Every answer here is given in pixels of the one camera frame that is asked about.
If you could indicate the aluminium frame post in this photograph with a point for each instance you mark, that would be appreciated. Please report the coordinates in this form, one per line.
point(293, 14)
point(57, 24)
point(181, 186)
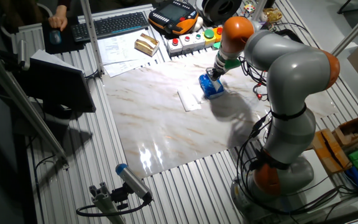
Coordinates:
point(90, 34)
point(259, 7)
point(353, 31)

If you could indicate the white box two small buttons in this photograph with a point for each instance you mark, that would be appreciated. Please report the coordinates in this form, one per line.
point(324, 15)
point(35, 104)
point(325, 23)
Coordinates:
point(191, 42)

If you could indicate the yellow box green button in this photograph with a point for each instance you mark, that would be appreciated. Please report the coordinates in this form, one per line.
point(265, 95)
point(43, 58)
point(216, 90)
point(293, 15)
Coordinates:
point(209, 33)

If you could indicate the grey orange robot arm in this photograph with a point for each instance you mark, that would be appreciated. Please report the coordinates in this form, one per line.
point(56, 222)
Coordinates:
point(291, 71)

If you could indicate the marble pattern table sheet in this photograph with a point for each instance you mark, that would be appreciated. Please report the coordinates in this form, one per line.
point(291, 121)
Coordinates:
point(154, 124)

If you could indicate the silver camera with blue end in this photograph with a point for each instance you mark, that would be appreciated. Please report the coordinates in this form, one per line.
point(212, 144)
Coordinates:
point(134, 182)

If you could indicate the black monitor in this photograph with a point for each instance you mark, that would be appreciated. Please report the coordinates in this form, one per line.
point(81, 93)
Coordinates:
point(57, 87)

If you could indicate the open brown cardboard box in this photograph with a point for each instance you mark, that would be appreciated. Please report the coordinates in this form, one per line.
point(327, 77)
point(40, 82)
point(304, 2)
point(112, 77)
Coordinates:
point(353, 129)

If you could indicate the black keyboard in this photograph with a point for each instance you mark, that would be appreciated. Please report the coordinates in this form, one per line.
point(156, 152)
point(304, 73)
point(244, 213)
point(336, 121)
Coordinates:
point(110, 26)

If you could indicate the white box single red button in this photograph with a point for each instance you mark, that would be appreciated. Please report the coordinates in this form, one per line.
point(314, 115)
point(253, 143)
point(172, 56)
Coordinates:
point(174, 48)

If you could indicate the silver depth camera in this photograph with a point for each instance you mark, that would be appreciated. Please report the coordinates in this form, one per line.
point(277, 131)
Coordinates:
point(23, 54)

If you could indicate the dark computer mouse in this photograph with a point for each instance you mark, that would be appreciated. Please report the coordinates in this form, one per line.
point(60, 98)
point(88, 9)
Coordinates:
point(55, 37)

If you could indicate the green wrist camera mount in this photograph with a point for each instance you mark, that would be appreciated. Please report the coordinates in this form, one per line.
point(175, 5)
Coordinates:
point(232, 63)

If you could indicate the black mouse pad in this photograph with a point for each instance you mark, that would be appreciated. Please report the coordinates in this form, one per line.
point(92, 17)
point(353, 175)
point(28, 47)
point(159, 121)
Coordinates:
point(70, 46)

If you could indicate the orange flat cardboard box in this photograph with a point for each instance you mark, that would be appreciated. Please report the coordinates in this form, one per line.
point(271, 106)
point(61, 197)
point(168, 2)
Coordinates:
point(328, 152)

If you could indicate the blue plastic tissue pack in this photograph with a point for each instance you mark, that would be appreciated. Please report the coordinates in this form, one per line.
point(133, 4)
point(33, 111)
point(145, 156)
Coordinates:
point(207, 90)

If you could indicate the orange box red button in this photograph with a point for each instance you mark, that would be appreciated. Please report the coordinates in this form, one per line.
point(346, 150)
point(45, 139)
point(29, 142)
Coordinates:
point(218, 31)

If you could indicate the black camera clamp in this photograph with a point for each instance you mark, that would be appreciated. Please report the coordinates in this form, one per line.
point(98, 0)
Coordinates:
point(120, 196)

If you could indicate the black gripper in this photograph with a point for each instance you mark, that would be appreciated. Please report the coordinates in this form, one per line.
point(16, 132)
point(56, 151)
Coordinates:
point(218, 71)

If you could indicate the short aluminium profile piece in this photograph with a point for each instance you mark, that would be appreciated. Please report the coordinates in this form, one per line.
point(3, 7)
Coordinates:
point(104, 202)

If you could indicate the aluminium frame beam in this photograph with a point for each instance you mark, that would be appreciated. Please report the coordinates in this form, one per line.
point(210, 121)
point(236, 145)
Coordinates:
point(20, 102)

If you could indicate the rubik's cube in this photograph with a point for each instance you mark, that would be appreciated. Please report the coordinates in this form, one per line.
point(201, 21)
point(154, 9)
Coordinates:
point(249, 8)

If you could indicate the printed paper sheet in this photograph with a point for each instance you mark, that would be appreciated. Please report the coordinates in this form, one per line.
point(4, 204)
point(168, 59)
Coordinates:
point(117, 46)
point(120, 70)

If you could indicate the black spool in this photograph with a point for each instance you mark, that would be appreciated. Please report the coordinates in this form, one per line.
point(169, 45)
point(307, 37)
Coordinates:
point(216, 9)

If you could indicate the orange black teach pendant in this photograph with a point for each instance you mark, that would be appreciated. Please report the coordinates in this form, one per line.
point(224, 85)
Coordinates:
point(172, 14)

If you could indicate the person's hand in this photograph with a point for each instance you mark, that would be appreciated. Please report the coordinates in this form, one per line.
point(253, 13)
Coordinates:
point(58, 22)

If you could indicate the person's forearm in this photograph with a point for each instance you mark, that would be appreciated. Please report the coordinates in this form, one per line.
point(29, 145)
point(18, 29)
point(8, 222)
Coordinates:
point(61, 10)

